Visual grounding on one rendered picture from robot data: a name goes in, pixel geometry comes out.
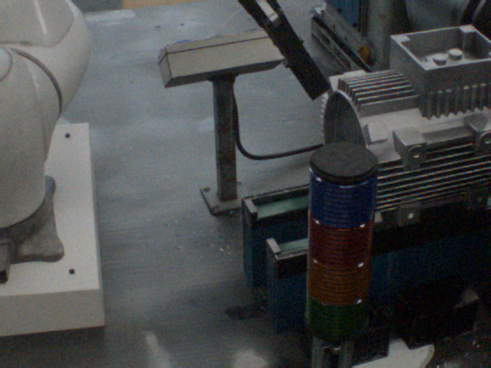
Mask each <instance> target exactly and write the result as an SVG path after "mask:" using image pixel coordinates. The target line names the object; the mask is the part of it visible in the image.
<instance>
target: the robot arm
mask: <svg viewBox="0 0 491 368"><path fill-rule="evenodd" d="M237 1H238V3H239V4H240V5H241V6H243V8H244V9H245V10H246V12H247V13H248V14H249V15H250V16H251V17H252V18H253V19H255V22H256V24H257V25H259V26H260V27H261V28H263V29H264V31H265V32H266V34H267V36H268V37H269V38H270V39H271V40H272V42H273V45H274V46H276V47H278V49H279V50H280V54H281V55H282V56H283V57H284V56H285V57H284V58H283V60H284V61H283V62H282V64H283V66H284V67H285V68H288V67H289V68H290V69H291V71H292V74H293V75H294V76H295V78H296V79H297V80H298V81H299V83H301V85H302V88H303V90H304V91H305V92H306V93H307V95H308V96H309V97H310V99H311V100H312V101H314V100H316V99H317V98H318V97H319V96H320V95H321V94H322V93H325V92H327V91H328V89H330V88H331V86H330V85H329V83H328V82H327V80H326V78H324V76H323V74H322V72H321V71H320V69H318V67H317V64H316V62H315V61H313V59H312V58H311V56H310V53H309V52H308V51H307V49H306V48H305V46H304V45H303V43H304V40H302V39H301V38H300V37H299V38H298V37H297V34H296V33H295V31H294V29H293V27H292V26H291V25H290V24H289V22H288V19H287V17H286V15H285V12H284V10H283V9H282V8H281V7H280V5H279V4H278V2H277V1H276V0H237ZM90 40H91V36H90V32H89V28H88V23H87V21H86V19H85V18H84V16H83V14H82V13H81V12H80V10H79V9H78V8H77V7H76V6H75V5H74V4H73V3H72V2H71V0H0V284H4V283H5V282H6V281H8V277H9V272H10V269H11V264H21V263H26V262H32V261H41V262H47V263H54V262H58V261H60V260H61V259H62V258H64V249H63V243H62V242H61V240H60V239H59V237H58V236H57V232H56V221H55V213H54V205H53V195H54V191H55V189H56V187H55V181H54V177H53V176H51V175H45V162H46V161H47V159H48V155H49V149H50V144H51V141H52V137H53V133H54V130H55V127H56V123H57V121H58V120H59V119H60V118H61V116H62V115H63V114H64V112H65V111H66V109H67V108H68V106H69V104H70V103H71V101H72V99H73V98H74V97H75V94H76V91H77V90H78V88H79V87H80V85H81V83H82V80H83V78H84V75H85V72H86V69H87V67H88V64H89V57H90V50H91V43H90Z"/></svg>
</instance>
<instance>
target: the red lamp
mask: <svg viewBox="0 0 491 368"><path fill-rule="evenodd" d="M374 219H375V213H374V216H373V217H372V218H371V219H370V220H369V221H367V222H366V223H363V224H361V225H359V226H356V227H351V228H337V227H331V226H329V225H326V224H323V223H320V222H318V221H317V220H316V219H315V218H314V217H313V216H312V214H311V213H310V211H309V223H308V225H309V227H308V251H309V253H310V255H311V257H312V258H313V259H314V260H316V261H317V262H319V263H320V264H322V265H327V266H331V267H337V268H346V267H352V266H356V265H359V264H361V263H363V262H364V261H366V260H367V259H368V258H369V257H370V256H371V254H372V251H373V242H374V221H375V220H374Z"/></svg>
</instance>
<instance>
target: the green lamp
mask: <svg viewBox="0 0 491 368"><path fill-rule="evenodd" d="M367 303H368V293H367V294H366V296H365V297H363V298H361V299H360V300H359V301H356V302H354V303H352V304H347V305H331V304H328V303H325V302H321V301H319V300H317V299H316V298H315V297H313V296H312V295H311V294H310V293H309V290H308V288H307V310H306V320H307V323H308V324H309V326H310V327H311V328H312V329H313V330H314V331H315V332H317V334H319V335H322V336H327V337H330V338H344V337H349V336H353V335H354V334H356V333H357V332H359V331H360V330H361V329H362V328H363V326H364V324H365V322H366V315H367Z"/></svg>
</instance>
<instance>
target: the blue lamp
mask: <svg viewBox="0 0 491 368"><path fill-rule="evenodd" d="M378 172H379V168H378V170H377V172H376V173H375V174H374V175H372V177H370V178H368V179H366V180H364V181H362V182H359V183H356V184H336V183H332V182H329V181H327V180H324V179H323V178H321V177H319V176H318V175H316V174H315V173H314V172H313V171H312V170H311V168H310V177H309V178H310V181H309V211H310V213H311V214H312V216H313V217H314V218H315V219H316V220H317V221H318V222H320V223H323V224H326V225H329V226H331V227H337V228H351V227H356V226H359V225H361V224H363V223H366V222H367V221H369V220H370V219H371V218H372V217H373V216H374V213H375V210H376V196H377V186H378Z"/></svg>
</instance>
